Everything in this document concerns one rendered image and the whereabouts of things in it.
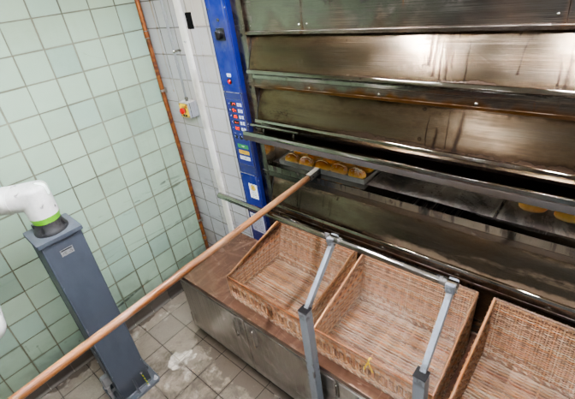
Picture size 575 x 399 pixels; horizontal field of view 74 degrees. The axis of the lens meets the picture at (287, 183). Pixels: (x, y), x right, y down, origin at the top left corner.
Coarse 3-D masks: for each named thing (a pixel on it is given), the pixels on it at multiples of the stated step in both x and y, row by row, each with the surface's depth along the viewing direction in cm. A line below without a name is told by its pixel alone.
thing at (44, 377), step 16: (288, 192) 185; (272, 208) 178; (240, 224) 166; (224, 240) 159; (208, 256) 153; (176, 272) 145; (160, 288) 139; (144, 304) 134; (112, 320) 128; (96, 336) 123; (80, 352) 120; (48, 368) 115; (32, 384) 111
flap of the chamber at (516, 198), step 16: (272, 144) 188; (320, 144) 182; (336, 144) 182; (336, 160) 165; (352, 160) 159; (400, 160) 157; (416, 160) 157; (432, 160) 157; (416, 176) 142; (432, 176) 138; (480, 176) 138; (496, 176) 138; (512, 176) 138; (480, 192) 129; (496, 192) 125; (544, 192) 124; (560, 192) 124; (544, 208) 117; (560, 208) 115
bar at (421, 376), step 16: (256, 208) 182; (288, 224) 169; (304, 224) 165; (336, 240) 153; (368, 256) 145; (384, 256) 141; (320, 272) 154; (416, 272) 133; (432, 272) 130; (448, 288) 125; (304, 304) 155; (448, 304) 126; (304, 320) 152; (304, 336) 158; (432, 336) 125; (432, 352) 124; (416, 368) 124; (320, 384) 175; (416, 384) 124
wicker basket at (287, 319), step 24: (264, 240) 225; (288, 240) 230; (312, 240) 217; (240, 264) 214; (264, 264) 230; (288, 264) 232; (312, 264) 220; (336, 264) 209; (240, 288) 203; (264, 288) 217; (288, 288) 215; (336, 288) 191; (264, 312) 196; (288, 312) 181; (312, 312) 178
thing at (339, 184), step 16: (304, 176) 205; (320, 176) 200; (352, 192) 187; (368, 192) 181; (384, 192) 178; (416, 208) 167; (432, 208) 162; (448, 208) 161; (464, 224) 155; (480, 224) 150; (496, 224) 148; (512, 224) 146; (528, 240) 140; (544, 240) 137; (560, 240) 136
